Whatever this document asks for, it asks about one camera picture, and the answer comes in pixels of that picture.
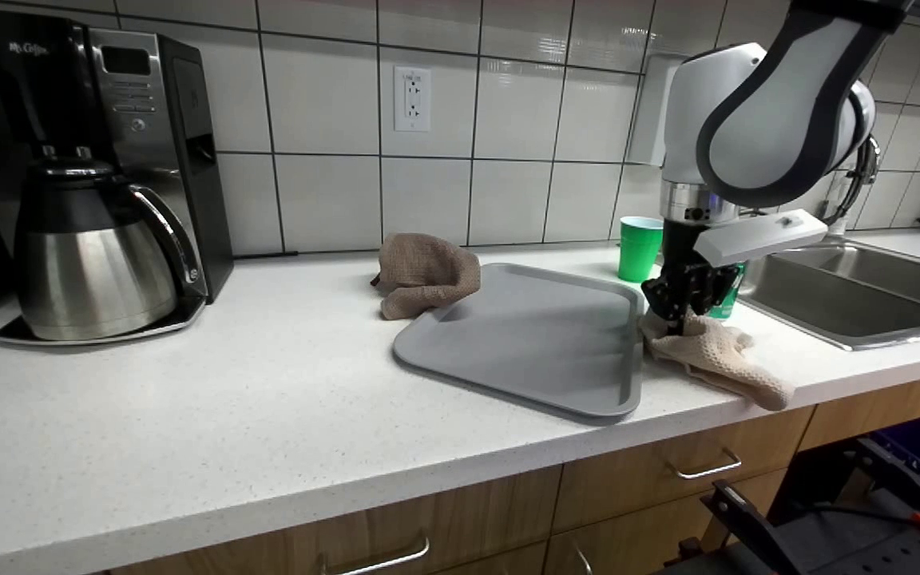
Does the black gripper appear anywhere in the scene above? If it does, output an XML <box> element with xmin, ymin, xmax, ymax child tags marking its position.
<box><xmin>642</xmin><ymin>217</ymin><xmax>743</xmax><ymax>337</ymax></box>

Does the cream white towel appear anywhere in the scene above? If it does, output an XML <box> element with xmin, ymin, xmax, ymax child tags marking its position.
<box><xmin>638</xmin><ymin>312</ymin><xmax>796</xmax><ymax>411</ymax></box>

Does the brown towel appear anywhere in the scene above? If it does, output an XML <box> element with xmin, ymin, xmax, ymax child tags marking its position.
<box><xmin>370</xmin><ymin>230</ymin><xmax>481</xmax><ymax>323</ymax></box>

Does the grey plastic tray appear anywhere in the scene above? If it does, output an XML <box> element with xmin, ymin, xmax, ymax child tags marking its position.
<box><xmin>388</xmin><ymin>262</ymin><xmax>647</xmax><ymax>423</ymax></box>

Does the green plastic cup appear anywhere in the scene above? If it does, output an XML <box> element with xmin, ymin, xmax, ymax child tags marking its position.
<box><xmin>616</xmin><ymin>213</ymin><xmax>668</xmax><ymax>286</ymax></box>

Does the stainless steel sink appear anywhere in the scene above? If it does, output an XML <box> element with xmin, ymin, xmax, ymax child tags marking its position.
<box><xmin>742</xmin><ymin>234</ymin><xmax>920</xmax><ymax>351</ymax></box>

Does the black metal cart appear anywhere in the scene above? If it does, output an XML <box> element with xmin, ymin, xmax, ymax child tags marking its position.
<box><xmin>679</xmin><ymin>410</ymin><xmax>920</xmax><ymax>575</ymax></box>

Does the wooden lower cabinet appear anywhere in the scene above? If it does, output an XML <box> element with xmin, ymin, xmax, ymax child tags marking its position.
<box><xmin>104</xmin><ymin>366</ymin><xmax>920</xmax><ymax>575</ymax></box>

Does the black coffee maker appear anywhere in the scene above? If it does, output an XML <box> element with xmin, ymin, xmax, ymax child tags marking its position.
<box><xmin>0</xmin><ymin>7</ymin><xmax>237</xmax><ymax>344</ymax></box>

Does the stainless steel carafe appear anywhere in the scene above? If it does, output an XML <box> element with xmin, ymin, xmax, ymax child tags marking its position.
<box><xmin>11</xmin><ymin>158</ymin><xmax>208</xmax><ymax>344</ymax></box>

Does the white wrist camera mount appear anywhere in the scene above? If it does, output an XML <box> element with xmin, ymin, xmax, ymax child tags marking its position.
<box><xmin>693</xmin><ymin>207</ymin><xmax>830</xmax><ymax>269</ymax></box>

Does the short metal drawer handle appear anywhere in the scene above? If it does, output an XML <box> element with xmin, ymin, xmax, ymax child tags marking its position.
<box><xmin>662</xmin><ymin>448</ymin><xmax>743</xmax><ymax>485</ymax></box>

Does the white wall outlet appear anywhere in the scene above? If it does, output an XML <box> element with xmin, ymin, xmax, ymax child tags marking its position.
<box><xmin>391</xmin><ymin>63</ymin><xmax>435</xmax><ymax>134</ymax></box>

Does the long metal drawer handle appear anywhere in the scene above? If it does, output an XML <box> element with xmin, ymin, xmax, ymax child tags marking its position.
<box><xmin>320</xmin><ymin>536</ymin><xmax>435</xmax><ymax>575</ymax></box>

